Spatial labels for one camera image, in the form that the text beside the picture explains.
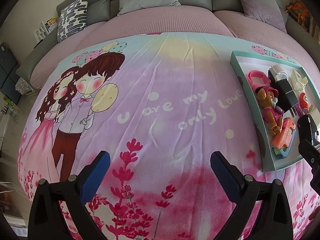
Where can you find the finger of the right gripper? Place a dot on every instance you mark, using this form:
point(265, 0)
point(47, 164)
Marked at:
point(308, 130)

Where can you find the white smart band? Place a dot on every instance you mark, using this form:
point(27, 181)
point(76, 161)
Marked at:
point(277, 73)

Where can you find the red white glue bottle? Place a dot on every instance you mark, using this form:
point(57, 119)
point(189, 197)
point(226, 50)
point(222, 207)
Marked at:
point(303, 101)

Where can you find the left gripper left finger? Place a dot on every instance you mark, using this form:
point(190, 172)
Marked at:
point(46, 220)

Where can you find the books beside sofa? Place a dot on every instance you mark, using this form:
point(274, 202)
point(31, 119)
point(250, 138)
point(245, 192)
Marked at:
point(45, 28)

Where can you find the cartoon couple printed blanket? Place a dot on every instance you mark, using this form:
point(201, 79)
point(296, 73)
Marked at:
point(159, 104)

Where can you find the grey sofa with pink cover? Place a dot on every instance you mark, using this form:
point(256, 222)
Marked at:
point(223, 17)

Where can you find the grey purple cushion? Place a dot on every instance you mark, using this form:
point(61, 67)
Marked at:
point(266, 11)

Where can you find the cream plastic hair claw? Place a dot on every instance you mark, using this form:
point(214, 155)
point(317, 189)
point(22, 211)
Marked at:
point(298, 82)

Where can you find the black white patterned cushion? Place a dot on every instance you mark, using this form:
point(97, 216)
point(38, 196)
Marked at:
point(72, 19)

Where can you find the pink brown puppy figure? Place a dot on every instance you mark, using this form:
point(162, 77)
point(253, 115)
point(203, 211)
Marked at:
point(272, 114)

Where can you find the pink smart watch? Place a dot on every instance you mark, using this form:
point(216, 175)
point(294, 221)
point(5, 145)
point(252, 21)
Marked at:
point(257, 79)

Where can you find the orange decorative ornament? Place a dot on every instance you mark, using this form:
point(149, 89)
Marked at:
point(298, 11)

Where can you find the black power adapter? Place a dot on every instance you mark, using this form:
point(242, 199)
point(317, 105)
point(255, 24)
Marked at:
point(287, 98)

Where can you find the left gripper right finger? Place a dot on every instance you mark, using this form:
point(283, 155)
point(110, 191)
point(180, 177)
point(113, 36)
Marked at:
point(273, 220)

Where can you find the white power adapter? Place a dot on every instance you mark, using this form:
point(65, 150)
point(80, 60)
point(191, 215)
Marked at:
point(314, 116)

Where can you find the teal shallow cardboard tray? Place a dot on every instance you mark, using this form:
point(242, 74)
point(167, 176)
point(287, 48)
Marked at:
point(242, 63)

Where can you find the dark cabinet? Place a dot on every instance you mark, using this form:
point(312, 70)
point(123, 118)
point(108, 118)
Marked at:
point(9, 78)

